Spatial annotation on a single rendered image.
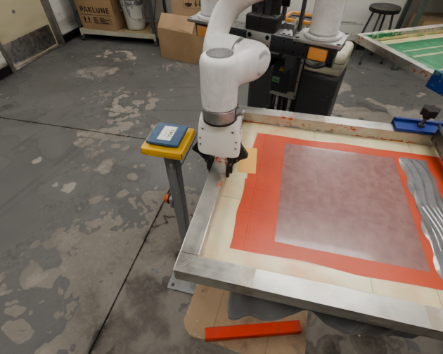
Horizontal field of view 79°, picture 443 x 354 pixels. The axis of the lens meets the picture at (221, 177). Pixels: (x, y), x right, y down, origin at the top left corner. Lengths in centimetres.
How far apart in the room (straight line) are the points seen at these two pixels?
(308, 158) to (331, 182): 10
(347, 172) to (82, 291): 144
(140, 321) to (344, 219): 118
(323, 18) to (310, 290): 81
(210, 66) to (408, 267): 54
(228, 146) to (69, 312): 133
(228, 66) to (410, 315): 51
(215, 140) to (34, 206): 180
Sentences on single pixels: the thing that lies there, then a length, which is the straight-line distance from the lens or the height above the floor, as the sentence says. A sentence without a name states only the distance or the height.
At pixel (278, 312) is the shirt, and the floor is 68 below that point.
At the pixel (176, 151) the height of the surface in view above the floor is 95.
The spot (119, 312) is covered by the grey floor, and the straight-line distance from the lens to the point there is 161.
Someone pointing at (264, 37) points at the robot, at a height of 111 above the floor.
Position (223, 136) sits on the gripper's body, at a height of 110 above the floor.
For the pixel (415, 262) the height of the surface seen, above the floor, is 96.
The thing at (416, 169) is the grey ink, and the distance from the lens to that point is 87.
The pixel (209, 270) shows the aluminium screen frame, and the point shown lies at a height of 99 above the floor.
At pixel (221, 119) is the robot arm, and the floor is 115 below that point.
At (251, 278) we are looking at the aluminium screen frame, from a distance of 51.
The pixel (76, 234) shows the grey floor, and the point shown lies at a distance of 194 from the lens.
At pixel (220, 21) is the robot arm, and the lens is 63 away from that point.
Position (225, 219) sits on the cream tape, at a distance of 61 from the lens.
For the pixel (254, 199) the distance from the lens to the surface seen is 65.
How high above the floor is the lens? 145
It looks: 46 degrees down
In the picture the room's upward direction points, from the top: straight up
